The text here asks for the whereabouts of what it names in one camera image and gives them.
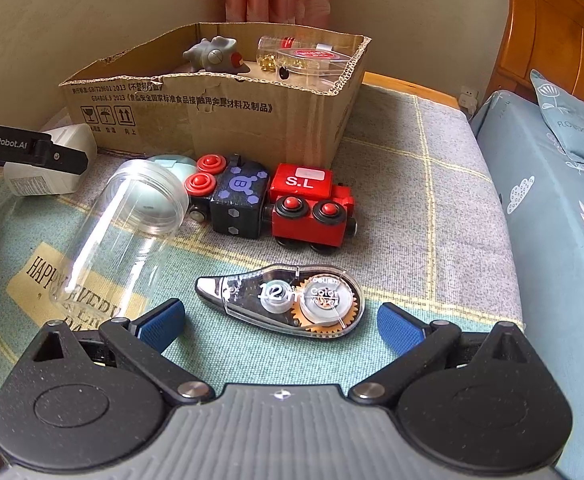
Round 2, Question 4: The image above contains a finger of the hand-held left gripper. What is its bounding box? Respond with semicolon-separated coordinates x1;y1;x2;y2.
31;139;91;177

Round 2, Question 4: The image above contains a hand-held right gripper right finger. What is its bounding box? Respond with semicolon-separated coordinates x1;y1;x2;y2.
348;302;551;407

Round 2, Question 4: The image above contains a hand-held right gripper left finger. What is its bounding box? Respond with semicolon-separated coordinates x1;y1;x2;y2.
14;298;219;407

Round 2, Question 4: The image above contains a white plastic container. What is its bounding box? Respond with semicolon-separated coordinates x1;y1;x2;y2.
3;127;98;197

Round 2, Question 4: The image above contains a clear correction tape dispenser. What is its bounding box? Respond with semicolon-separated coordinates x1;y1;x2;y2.
194;263;367;336

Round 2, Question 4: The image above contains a brown cardboard box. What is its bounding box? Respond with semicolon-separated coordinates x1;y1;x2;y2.
58;22;373;167

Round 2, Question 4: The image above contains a grey toy animal figure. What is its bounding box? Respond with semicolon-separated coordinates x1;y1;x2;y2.
182;36;253;77

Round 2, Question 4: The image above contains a clear bottle of yellow capsules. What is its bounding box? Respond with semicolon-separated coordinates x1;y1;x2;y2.
257;35;340;69

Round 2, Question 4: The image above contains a clear square plastic container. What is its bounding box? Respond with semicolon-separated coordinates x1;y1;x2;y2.
274;47;359;87

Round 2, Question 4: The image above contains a clear round plastic jar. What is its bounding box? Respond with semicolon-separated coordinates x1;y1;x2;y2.
53;159;190;322

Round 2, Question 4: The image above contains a checked grey green blanket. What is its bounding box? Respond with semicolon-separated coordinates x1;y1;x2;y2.
0;82;528;411

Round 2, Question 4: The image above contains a mint round case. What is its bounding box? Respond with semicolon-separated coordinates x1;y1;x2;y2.
144;154;200;202

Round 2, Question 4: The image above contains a dark blue toy train car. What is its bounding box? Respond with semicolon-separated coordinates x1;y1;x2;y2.
184;154;273;240

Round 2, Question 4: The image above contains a red toy train engine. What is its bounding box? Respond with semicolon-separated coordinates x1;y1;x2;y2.
270;162;359;256

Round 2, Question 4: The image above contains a blue printed bed sheet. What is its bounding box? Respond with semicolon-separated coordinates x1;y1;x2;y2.
469;90;584;480

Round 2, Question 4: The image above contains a wooden bedside table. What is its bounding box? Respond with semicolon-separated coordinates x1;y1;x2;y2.
362;71;461;110

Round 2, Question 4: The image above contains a blue printed pillow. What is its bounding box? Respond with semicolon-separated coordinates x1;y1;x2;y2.
529;69;584;177

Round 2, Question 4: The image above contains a wooden bed headboard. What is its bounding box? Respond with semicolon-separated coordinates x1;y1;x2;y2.
484;0;584;111

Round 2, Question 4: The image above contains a white wall socket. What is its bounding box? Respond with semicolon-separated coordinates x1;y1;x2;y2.
457;85;479;114

